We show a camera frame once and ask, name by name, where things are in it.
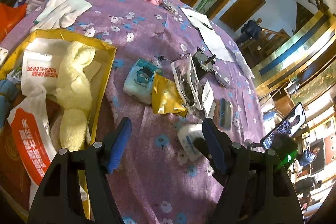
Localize blue sponge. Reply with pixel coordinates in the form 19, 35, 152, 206
219, 98, 233, 132

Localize white blue wipes pack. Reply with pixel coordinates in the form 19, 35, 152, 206
177, 124, 204, 161

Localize yellow plush towel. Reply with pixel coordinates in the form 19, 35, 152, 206
55, 42, 96, 152

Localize blue knitted cloth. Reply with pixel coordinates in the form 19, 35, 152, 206
0, 79, 18, 131

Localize teal tissue pack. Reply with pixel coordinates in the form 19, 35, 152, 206
123, 59, 163, 105

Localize yellow snack packet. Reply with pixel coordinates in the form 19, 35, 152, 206
151, 73, 188, 118

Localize white printed pouch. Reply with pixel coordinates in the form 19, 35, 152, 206
21, 50, 65, 96

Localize white red plastic bag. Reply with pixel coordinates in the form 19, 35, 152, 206
7, 86, 56, 185

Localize smartphone on stand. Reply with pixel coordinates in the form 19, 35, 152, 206
260, 102, 306, 149

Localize white crumpled tissue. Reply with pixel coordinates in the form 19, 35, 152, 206
233, 51, 255, 80

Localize yellow edged white box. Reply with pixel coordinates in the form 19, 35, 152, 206
1, 29, 116, 208

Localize black electric motor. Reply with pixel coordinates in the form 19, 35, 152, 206
192, 47, 217, 80

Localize white paper sheets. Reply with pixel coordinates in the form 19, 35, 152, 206
181, 8, 234, 62

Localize clear zip pouch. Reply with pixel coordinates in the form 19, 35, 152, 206
171, 54, 203, 111

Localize person in dark jacket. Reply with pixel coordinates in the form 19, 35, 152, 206
236, 18, 262, 45

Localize purple floral tablecloth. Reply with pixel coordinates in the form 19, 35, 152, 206
73, 0, 238, 223

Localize brown wooden door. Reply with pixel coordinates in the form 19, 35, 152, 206
219, 0, 266, 31

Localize black pen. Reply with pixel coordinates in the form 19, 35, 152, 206
189, 15, 213, 30

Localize patterned small carton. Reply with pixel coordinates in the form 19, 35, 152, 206
0, 47, 9, 67

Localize white gloves pile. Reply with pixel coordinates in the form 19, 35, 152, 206
30, 0, 92, 33

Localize orange red shopping bag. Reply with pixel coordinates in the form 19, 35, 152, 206
0, 3, 27, 42

